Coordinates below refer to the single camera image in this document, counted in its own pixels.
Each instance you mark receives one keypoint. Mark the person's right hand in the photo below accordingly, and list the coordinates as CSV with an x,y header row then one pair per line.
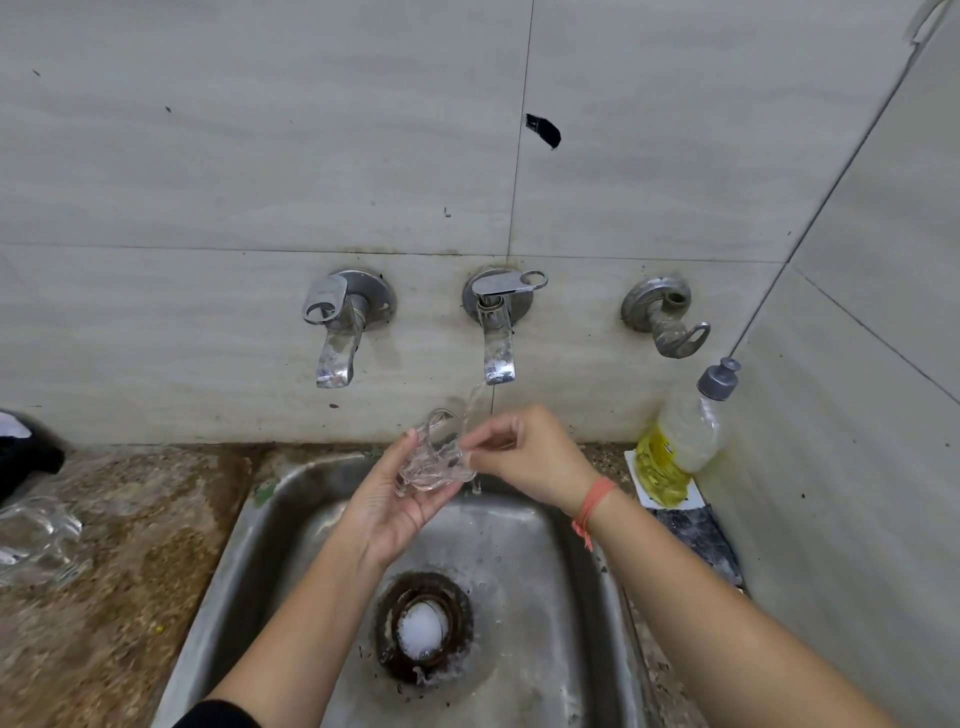
x,y
544,457

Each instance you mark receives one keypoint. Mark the person's left hand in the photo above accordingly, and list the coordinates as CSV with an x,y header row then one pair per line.
x,y
390,517

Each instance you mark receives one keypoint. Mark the clear glass cup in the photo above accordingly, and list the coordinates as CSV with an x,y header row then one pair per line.
x,y
41,540
435,465

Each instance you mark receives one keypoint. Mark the yellow dish soap bottle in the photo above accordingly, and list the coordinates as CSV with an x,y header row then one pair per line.
x,y
679,442

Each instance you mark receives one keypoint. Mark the dark speckled sponge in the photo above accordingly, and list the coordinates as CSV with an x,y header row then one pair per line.
x,y
701,544

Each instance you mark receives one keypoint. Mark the black dish rack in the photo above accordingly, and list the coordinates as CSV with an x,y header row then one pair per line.
x,y
26,454

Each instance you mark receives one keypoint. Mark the person's left forearm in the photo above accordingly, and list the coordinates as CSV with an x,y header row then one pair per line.
x,y
285,645

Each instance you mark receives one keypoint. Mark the person's right forearm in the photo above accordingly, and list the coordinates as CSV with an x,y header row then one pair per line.
x,y
720,622

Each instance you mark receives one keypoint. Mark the orange wrist thread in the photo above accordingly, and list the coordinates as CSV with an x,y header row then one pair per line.
x,y
594,510

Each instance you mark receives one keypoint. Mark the metal sink drain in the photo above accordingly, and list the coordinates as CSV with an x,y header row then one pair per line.
x,y
424,630

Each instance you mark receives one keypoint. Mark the stainless steel sink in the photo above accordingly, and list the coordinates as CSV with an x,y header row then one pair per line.
x,y
232,592

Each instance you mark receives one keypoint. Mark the black tape piece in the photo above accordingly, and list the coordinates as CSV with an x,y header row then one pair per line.
x,y
543,130

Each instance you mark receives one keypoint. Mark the chrome wall tap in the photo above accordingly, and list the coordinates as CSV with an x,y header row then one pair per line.
x,y
346,300
496,304

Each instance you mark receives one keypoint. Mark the grey wall valve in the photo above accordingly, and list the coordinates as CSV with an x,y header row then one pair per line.
x,y
656,307

